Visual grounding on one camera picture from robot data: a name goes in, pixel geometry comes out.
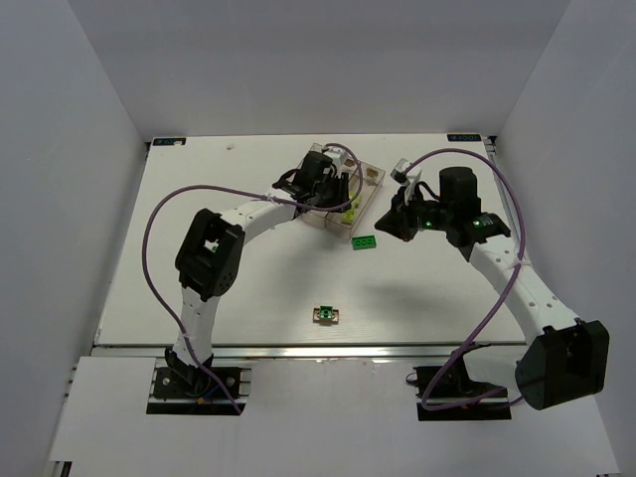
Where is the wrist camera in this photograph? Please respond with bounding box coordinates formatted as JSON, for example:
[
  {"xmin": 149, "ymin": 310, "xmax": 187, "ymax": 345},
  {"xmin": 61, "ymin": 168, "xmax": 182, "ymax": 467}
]
[
  {"xmin": 321, "ymin": 145, "xmax": 349, "ymax": 176},
  {"xmin": 391, "ymin": 158, "xmax": 421, "ymax": 204}
]

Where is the clear left bin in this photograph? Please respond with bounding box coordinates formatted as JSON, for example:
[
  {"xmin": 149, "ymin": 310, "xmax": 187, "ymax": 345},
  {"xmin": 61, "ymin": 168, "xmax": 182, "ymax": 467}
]
[{"xmin": 276, "ymin": 143, "xmax": 338, "ymax": 219}]

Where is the brown lego plate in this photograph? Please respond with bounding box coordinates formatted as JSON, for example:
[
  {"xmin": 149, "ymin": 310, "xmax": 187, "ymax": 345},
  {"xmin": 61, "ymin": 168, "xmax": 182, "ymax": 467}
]
[{"xmin": 312, "ymin": 306, "xmax": 340, "ymax": 325}]

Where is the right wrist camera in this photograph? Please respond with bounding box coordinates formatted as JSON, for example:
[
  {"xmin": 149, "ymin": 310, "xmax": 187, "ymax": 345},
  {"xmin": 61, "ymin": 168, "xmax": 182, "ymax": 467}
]
[{"xmin": 391, "ymin": 158, "xmax": 421, "ymax": 204}]

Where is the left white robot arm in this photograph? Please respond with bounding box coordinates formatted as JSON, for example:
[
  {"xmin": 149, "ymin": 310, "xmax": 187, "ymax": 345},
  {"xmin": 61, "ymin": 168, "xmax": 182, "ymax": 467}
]
[{"xmin": 165, "ymin": 146, "xmax": 361, "ymax": 396}]

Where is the clear right bin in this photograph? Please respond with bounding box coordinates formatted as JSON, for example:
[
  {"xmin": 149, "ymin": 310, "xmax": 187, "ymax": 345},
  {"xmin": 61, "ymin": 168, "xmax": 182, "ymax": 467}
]
[{"xmin": 325, "ymin": 159, "xmax": 386, "ymax": 239}]

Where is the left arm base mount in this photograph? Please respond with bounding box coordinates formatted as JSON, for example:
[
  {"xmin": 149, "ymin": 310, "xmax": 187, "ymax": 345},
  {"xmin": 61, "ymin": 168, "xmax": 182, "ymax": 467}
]
[{"xmin": 146, "ymin": 363, "xmax": 251, "ymax": 416}]

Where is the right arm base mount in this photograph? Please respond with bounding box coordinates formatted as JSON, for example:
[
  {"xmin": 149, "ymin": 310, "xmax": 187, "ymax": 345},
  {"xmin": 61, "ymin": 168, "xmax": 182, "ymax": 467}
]
[{"xmin": 404, "ymin": 366, "xmax": 512, "ymax": 422}]

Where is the small green lego cube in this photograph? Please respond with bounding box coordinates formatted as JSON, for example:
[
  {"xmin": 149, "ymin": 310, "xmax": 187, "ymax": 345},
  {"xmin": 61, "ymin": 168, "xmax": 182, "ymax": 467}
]
[{"xmin": 318, "ymin": 305, "xmax": 335, "ymax": 322}]

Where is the small lime lego brick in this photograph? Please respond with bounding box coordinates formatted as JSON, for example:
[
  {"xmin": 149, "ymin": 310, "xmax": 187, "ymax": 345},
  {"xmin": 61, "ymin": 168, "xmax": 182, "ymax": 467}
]
[{"xmin": 341, "ymin": 209, "xmax": 357, "ymax": 224}]

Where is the green flat lego plate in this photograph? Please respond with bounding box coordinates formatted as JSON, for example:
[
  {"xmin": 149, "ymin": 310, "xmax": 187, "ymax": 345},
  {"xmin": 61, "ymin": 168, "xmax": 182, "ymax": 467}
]
[{"xmin": 351, "ymin": 235, "xmax": 377, "ymax": 250}]

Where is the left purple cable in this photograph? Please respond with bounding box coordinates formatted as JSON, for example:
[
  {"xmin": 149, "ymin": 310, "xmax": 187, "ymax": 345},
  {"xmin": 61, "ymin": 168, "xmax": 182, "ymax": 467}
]
[{"xmin": 143, "ymin": 142, "xmax": 362, "ymax": 416}]

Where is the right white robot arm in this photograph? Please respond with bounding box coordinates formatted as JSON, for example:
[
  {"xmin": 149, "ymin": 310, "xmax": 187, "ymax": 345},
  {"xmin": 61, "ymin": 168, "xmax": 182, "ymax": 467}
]
[{"xmin": 375, "ymin": 160, "xmax": 609, "ymax": 410}]

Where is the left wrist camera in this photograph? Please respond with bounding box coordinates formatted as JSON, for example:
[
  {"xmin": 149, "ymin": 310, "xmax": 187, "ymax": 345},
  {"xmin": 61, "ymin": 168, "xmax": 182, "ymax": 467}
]
[{"xmin": 321, "ymin": 145, "xmax": 349, "ymax": 176}]

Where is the lime sloped lego brick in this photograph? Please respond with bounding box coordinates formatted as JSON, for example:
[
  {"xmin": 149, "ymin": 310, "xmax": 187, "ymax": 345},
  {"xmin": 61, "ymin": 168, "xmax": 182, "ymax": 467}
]
[{"xmin": 349, "ymin": 191, "xmax": 362, "ymax": 210}]

